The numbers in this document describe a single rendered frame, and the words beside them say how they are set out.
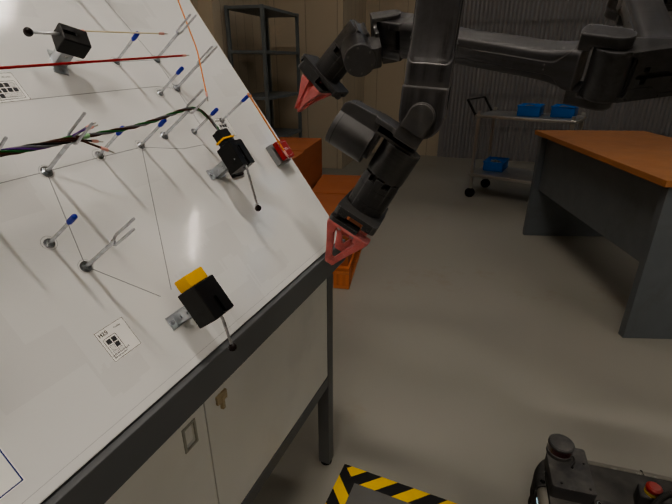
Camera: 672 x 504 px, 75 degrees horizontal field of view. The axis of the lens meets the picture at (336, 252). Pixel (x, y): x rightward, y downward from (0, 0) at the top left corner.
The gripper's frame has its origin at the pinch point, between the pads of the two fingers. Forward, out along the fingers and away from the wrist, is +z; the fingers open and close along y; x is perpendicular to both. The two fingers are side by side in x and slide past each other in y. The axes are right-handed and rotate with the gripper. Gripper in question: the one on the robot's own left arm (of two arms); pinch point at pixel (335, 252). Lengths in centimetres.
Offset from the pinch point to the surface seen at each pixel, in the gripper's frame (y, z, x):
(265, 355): -12.9, 39.0, -1.2
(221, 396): 3.8, 37.9, -3.5
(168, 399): 19.3, 25.9, -8.7
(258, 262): -15.4, 20.5, -13.1
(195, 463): 12.2, 46.5, -0.6
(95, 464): 31.7, 26.7, -10.1
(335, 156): -504, 149, -83
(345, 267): -179, 101, 5
